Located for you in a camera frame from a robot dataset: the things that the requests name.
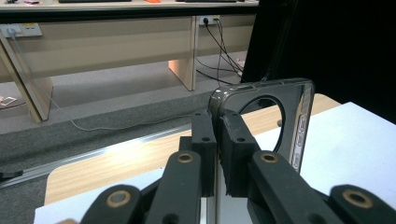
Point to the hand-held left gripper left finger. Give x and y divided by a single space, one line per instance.
204 149

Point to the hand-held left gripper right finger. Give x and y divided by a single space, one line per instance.
236 155

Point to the dark transparent phone case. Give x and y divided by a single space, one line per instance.
294 93

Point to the white table mat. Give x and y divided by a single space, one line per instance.
342 143

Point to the small white power socket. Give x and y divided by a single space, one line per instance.
210 20

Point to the light wooden desk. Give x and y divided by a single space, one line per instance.
109 46

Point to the black curtain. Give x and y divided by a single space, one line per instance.
336 46

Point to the orange object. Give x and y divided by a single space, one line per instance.
152 1

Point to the white power socket strip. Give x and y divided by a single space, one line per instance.
23 30

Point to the metal floor rail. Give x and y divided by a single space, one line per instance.
93 154

